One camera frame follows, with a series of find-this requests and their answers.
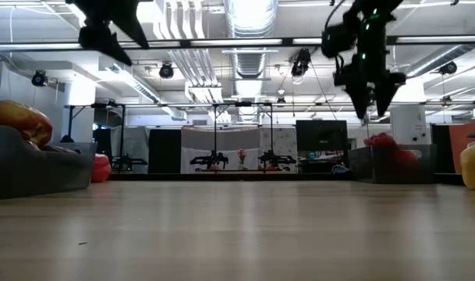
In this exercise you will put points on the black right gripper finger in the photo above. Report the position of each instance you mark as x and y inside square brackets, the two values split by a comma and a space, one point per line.
[383, 97]
[360, 101]

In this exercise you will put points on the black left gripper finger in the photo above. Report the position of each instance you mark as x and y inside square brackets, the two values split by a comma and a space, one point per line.
[100, 41]
[133, 23]

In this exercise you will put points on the red bell pepper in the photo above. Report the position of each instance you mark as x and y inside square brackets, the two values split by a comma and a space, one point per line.
[405, 157]
[381, 140]

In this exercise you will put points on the yellow-orange apple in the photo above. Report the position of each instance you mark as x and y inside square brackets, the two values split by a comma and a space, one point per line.
[18, 119]

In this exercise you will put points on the black background robot arm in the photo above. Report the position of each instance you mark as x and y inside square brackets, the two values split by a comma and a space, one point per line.
[210, 160]
[277, 160]

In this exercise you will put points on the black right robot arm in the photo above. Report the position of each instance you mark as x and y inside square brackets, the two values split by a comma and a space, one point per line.
[377, 8]

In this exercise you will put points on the white cylindrical tank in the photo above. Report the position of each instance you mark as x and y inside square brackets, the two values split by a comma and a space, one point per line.
[408, 125]

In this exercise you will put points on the black monitor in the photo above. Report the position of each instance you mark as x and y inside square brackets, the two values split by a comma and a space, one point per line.
[321, 136]

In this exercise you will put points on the grey translucent plastic bin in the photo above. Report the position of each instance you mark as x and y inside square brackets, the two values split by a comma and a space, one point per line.
[26, 171]
[362, 168]

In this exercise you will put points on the orange partition panel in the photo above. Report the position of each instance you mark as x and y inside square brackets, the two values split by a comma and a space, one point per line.
[457, 136]

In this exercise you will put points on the bright red apple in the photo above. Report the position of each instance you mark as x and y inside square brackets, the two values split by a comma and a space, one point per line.
[101, 168]

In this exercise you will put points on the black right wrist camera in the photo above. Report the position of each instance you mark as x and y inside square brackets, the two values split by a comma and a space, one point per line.
[336, 39]

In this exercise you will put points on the black ceiling-hung camera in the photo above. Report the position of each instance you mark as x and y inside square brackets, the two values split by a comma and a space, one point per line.
[39, 78]
[448, 68]
[301, 62]
[166, 71]

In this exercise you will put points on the black background station frame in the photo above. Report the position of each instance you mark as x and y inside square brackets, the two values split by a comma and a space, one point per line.
[271, 129]
[122, 132]

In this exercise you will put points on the silver ventilation duct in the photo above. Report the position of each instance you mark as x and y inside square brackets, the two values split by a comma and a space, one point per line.
[250, 23]

